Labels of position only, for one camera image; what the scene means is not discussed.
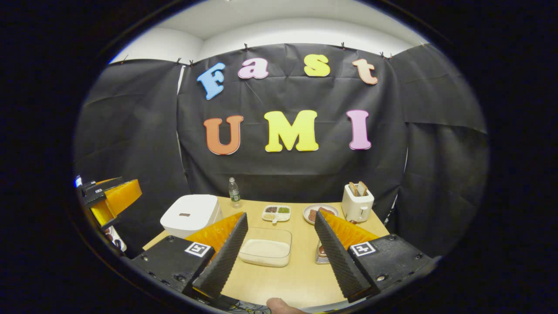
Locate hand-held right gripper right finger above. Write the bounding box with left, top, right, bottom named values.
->
left=314, top=211, right=432, bottom=304

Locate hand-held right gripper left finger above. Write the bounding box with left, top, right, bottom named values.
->
left=129, top=212, right=249, bottom=301

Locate clear chopstick holder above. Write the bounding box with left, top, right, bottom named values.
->
left=316, top=239, right=333, bottom=265

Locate clear box of rice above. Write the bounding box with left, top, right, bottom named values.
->
left=238, top=227, right=293, bottom=267

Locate white rice cooker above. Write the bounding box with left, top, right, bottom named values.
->
left=160, top=195, right=223, bottom=239

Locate white side desk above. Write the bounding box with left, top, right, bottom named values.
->
left=105, top=226, right=128, bottom=253

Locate white round plate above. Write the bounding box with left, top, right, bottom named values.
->
left=303, top=204, right=340, bottom=225

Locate white toaster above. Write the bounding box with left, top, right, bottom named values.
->
left=341, top=183, right=375, bottom=224

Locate clear plastic water bottle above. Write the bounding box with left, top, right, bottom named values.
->
left=228, top=177, right=242, bottom=208

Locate white divided bean dish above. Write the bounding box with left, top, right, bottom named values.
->
left=262, top=205, right=291, bottom=225

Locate black backdrop cloth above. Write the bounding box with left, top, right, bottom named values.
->
left=74, top=43, right=490, bottom=258

